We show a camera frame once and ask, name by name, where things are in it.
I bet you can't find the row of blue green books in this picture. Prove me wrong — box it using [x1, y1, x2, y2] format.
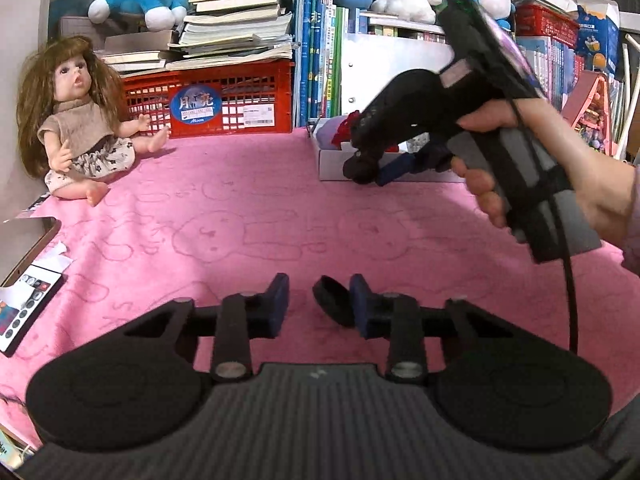
[292, 0, 351, 128]

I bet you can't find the pink blanket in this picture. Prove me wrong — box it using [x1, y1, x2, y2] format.
[0, 127, 640, 451]

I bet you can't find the person's right forearm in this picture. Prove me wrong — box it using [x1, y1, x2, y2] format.
[621, 167, 640, 277]

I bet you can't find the small red basket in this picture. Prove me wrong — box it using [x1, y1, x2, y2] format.
[515, 4, 581, 48]

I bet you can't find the pile of flat books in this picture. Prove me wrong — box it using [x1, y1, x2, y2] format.
[367, 10, 447, 43]

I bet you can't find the white paper scrap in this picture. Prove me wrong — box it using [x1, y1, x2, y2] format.
[37, 240, 73, 273]

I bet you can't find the red knitted item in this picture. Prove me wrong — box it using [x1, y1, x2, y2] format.
[332, 110, 401, 153]

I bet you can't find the white bent pipe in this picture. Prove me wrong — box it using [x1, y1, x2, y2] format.
[610, 35, 640, 146]

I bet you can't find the blue carton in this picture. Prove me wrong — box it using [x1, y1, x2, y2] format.
[575, 0, 621, 76]

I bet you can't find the lavender soft item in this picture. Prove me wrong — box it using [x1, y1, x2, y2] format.
[317, 116, 356, 150]

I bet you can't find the pink triangular toy house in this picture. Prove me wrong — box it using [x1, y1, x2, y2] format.
[562, 70, 618, 156]

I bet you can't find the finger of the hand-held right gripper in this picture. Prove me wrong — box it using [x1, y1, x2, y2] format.
[377, 147, 453, 187]
[350, 102, 406, 157]

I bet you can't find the person's right hand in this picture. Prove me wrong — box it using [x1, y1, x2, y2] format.
[450, 99, 636, 247]

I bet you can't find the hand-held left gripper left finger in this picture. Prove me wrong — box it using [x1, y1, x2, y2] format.
[122, 273, 290, 382]

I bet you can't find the white cardboard box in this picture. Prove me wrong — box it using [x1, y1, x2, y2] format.
[309, 32, 468, 182]

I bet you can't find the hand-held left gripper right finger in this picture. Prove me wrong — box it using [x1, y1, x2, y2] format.
[350, 274, 523, 382]

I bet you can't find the brown-haired baby doll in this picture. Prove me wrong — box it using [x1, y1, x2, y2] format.
[17, 35, 171, 208]

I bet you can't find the stack of worn books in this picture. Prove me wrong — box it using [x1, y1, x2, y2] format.
[97, 0, 296, 78]

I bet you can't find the remote control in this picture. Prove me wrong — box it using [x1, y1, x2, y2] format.
[0, 262, 66, 358]

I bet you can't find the dark tablet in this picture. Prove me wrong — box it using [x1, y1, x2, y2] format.
[0, 217, 62, 286]

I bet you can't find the red plastic basket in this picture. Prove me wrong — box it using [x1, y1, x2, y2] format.
[120, 60, 295, 138]

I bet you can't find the white gridded board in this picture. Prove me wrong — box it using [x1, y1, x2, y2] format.
[60, 15, 108, 51]

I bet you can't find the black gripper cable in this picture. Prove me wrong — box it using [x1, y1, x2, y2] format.
[500, 85, 581, 353]

